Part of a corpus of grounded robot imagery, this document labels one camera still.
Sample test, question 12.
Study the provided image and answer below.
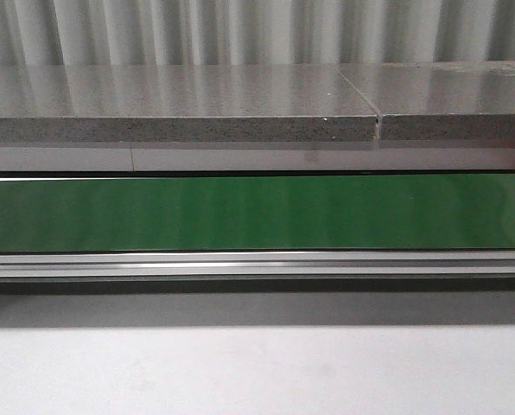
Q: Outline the aluminium conveyor side rail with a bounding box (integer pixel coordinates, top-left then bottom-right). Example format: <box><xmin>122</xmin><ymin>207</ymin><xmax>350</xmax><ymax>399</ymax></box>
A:
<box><xmin>0</xmin><ymin>250</ymin><xmax>515</xmax><ymax>283</ymax></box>

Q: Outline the grey stone slab right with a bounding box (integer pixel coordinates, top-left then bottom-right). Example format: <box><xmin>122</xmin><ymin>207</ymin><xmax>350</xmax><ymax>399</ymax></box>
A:
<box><xmin>340</xmin><ymin>61</ymin><xmax>515</xmax><ymax>146</ymax></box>

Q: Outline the white pleated curtain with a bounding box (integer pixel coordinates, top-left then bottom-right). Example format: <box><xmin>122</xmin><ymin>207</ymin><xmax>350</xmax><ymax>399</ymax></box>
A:
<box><xmin>0</xmin><ymin>1</ymin><xmax>515</xmax><ymax>66</ymax></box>

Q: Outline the grey stone counter slab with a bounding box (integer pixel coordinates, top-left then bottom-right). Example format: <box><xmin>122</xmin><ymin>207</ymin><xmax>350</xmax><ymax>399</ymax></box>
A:
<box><xmin>0</xmin><ymin>65</ymin><xmax>377</xmax><ymax>144</ymax></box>

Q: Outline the green conveyor belt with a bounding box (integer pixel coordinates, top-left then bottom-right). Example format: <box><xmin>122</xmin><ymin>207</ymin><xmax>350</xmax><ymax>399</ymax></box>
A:
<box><xmin>0</xmin><ymin>173</ymin><xmax>515</xmax><ymax>253</ymax></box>

